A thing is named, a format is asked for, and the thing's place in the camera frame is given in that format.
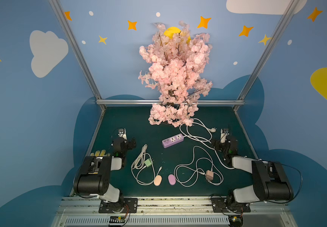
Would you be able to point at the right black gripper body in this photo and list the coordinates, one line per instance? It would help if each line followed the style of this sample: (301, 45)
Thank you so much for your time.
(219, 144)

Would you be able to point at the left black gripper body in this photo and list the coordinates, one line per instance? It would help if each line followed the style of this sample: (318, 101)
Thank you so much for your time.
(129, 144)

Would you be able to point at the pink USB charger adapter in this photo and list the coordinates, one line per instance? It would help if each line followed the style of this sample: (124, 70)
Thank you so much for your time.
(209, 175)

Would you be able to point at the purple power strip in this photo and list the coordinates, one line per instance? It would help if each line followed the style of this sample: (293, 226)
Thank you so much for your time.
(173, 140)

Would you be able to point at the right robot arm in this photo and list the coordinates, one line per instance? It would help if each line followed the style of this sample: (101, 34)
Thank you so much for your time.
(270, 182)

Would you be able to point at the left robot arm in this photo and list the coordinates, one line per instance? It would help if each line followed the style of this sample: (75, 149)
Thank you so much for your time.
(93, 177)

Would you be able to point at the yellow work glove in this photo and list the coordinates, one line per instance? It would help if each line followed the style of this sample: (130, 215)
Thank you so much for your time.
(100, 153)

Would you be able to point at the green USB charger adapter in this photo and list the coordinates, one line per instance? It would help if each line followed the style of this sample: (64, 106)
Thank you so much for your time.
(148, 163)

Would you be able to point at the green circuit board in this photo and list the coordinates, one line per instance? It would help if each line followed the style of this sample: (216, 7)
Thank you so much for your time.
(117, 220)

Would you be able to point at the pink artificial blossom tree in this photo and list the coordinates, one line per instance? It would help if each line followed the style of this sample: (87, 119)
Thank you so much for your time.
(177, 63)

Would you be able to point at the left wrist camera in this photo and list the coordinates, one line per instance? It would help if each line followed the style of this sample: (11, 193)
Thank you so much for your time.
(122, 133)

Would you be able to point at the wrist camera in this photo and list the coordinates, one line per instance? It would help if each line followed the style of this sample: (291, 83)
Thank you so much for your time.
(223, 134)
(122, 133)

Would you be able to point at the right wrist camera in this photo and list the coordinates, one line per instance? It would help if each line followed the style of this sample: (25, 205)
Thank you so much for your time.
(223, 134)

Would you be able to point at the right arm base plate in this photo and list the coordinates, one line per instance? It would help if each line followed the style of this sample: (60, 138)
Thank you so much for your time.
(224, 205)

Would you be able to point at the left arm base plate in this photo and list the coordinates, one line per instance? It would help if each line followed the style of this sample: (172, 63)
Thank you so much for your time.
(122, 206)

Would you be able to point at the aluminium front rail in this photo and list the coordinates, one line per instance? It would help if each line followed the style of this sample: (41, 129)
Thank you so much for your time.
(174, 211)

